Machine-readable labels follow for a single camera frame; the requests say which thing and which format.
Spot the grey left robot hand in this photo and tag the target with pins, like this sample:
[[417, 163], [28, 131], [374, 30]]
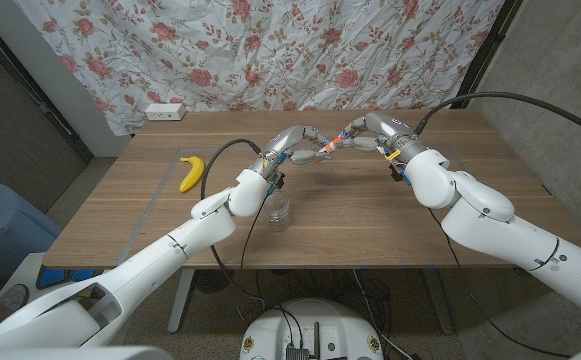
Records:
[[290, 142]]

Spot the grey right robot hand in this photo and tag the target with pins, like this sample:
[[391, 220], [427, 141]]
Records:
[[390, 130]]

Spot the white orange glue stick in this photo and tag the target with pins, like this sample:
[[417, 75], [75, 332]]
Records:
[[330, 146]]

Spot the orange glue stick cap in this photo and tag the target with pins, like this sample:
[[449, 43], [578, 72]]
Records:
[[341, 137]]

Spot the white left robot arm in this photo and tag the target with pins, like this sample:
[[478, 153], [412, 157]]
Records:
[[135, 275]]

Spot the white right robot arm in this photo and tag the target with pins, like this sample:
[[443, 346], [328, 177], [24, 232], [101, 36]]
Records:
[[500, 225]]

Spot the clear glass jar cup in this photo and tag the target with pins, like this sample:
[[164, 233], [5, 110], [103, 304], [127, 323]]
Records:
[[279, 215]]

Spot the floral backdrop cloth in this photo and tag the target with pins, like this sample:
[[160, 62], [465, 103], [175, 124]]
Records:
[[270, 50]]

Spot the yellow banana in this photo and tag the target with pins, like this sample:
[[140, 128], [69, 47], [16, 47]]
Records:
[[192, 175]]

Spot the black backdrop stand pole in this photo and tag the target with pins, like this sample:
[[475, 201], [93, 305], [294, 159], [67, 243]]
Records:
[[485, 55]]

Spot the white power strip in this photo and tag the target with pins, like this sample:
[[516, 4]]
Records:
[[165, 111]]

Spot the round black floor fan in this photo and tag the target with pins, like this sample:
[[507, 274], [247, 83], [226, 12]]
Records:
[[213, 280]]

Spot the grey table leg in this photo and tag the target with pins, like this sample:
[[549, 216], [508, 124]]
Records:
[[440, 305]]

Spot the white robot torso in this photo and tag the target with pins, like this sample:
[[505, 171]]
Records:
[[311, 325]]

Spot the white table leg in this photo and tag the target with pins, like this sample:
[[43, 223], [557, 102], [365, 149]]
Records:
[[180, 305]]

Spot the blue black floor mat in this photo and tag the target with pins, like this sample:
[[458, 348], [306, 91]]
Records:
[[65, 277]]

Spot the blue plastic bin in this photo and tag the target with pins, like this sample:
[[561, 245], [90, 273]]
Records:
[[5, 225]]

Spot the white robot head rim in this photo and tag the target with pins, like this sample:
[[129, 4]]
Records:
[[70, 354]]

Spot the grey sneaker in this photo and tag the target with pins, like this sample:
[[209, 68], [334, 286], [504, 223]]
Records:
[[15, 296]]

